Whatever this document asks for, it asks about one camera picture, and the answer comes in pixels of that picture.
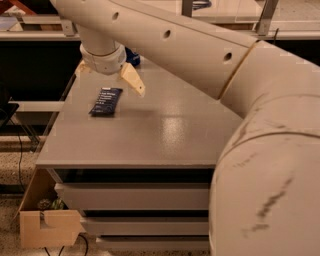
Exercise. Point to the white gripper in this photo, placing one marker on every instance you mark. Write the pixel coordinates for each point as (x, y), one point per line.
(104, 62)

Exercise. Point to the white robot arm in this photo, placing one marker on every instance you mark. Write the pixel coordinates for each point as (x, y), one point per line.
(264, 198)

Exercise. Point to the blue rxbar blueberry wrapper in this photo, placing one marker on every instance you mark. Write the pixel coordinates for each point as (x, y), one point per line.
(106, 102)

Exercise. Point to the blue pepsi can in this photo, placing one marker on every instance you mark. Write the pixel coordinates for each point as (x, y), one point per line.
(132, 57)

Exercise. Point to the grey drawer cabinet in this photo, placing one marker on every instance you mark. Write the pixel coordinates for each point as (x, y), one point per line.
(139, 178)

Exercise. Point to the cardboard box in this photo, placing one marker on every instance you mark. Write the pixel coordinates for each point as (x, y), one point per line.
(40, 224)

